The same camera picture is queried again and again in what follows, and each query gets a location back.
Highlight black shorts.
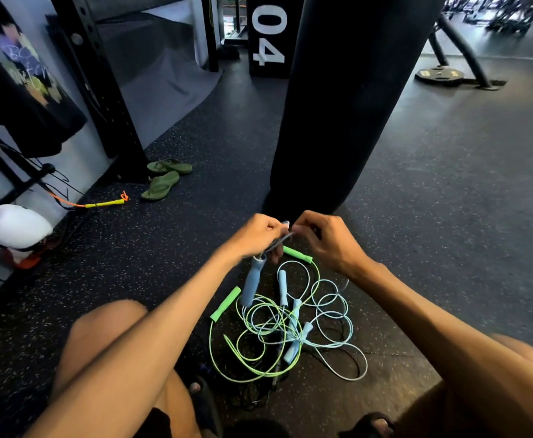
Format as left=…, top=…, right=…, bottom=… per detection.
left=134, top=408, right=291, bottom=438

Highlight blue-handled grey cord jump rope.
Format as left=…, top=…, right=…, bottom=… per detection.
left=240, top=231, right=295, bottom=308

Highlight black sandal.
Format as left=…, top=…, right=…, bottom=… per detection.
left=188, top=375, right=224, bottom=438
left=339, top=412, right=396, bottom=438

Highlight green jump rope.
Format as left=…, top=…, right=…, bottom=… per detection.
left=208, top=245, right=322, bottom=385

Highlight green flip-flop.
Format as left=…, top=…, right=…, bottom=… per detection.
left=141, top=171, right=180, bottom=201
left=146, top=159, right=193, bottom=175

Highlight black printed t-shirt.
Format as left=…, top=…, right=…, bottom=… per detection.
left=0, top=0, right=88, bottom=158

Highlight black jump rope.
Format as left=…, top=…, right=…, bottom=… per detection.
left=189, top=330, right=294, bottom=408

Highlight person's right forearm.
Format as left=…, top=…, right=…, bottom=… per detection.
left=350, top=259, right=533, bottom=438

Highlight black metal stand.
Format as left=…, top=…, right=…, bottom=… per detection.
left=0, top=125, right=57, bottom=221

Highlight black weight plate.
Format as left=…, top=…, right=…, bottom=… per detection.
left=415, top=66, right=466, bottom=86

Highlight black punching bag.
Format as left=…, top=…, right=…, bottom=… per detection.
left=262, top=0, right=448, bottom=220

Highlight orange object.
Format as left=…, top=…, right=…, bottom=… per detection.
left=5, top=239, right=63, bottom=270

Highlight background gym machines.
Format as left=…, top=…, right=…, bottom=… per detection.
left=444, top=0, right=533, bottom=35

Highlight black squat rack upright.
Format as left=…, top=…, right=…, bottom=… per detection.
left=49, top=0, right=151, bottom=183

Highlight person's right hand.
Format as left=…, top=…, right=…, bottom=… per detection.
left=291, top=210, right=372, bottom=280

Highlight person's right leg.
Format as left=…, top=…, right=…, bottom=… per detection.
left=393, top=333, right=533, bottom=438

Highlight orange and yellow cord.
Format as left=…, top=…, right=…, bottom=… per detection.
left=47, top=190, right=130, bottom=210

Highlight white cap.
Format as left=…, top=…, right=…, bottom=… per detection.
left=0, top=204, right=54, bottom=251

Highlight person's left forearm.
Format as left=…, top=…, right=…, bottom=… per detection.
left=24, top=244, right=251, bottom=438

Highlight black plyo box white number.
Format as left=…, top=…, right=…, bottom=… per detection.
left=247, top=0, right=306, bottom=79

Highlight grey tarp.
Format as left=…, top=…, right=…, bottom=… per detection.
left=97, top=9, right=224, bottom=149

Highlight person's leg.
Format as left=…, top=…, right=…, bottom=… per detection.
left=393, top=333, right=533, bottom=438
left=50, top=300, right=203, bottom=438

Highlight black angled rack frame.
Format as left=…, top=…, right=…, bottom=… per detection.
left=428, top=13, right=507, bottom=91

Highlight light blue jump rope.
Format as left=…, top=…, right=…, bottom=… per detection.
left=244, top=260, right=369, bottom=383

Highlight person's left hand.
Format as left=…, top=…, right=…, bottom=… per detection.
left=227, top=213, right=291, bottom=265

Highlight person's left leg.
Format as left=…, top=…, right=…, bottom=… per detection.
left=50, top=300, right=203, bottom=438

